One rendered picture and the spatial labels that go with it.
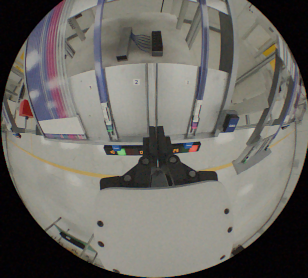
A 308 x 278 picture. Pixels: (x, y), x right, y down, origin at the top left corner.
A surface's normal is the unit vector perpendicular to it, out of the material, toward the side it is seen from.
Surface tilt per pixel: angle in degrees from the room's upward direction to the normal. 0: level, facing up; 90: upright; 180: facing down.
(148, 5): 90
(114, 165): 0
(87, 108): 42
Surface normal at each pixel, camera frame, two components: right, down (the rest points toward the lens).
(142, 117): 0.06, 0.58
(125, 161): 0.05, -0.11
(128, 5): 0.04, 0.99
